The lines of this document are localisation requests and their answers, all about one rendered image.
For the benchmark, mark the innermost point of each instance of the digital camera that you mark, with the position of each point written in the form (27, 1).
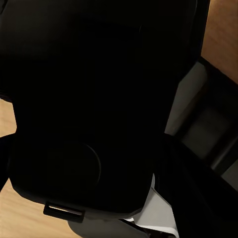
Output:
(92, 83)

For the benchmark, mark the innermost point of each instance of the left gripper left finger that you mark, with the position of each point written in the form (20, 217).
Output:
(5, 147)

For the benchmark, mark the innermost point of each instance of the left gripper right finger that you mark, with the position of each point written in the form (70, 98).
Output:
(204, 204)

